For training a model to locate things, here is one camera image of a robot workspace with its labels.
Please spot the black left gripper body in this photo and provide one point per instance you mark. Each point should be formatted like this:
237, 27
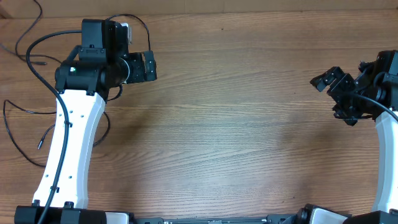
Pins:
137, 73

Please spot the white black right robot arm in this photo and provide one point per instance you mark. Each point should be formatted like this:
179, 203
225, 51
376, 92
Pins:
372, 95

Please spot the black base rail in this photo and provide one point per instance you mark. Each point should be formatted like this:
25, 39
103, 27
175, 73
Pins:
269, 219

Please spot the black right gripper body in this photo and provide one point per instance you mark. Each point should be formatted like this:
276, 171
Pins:
350, 107

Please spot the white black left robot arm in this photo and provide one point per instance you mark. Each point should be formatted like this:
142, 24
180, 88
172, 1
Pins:
82, 83

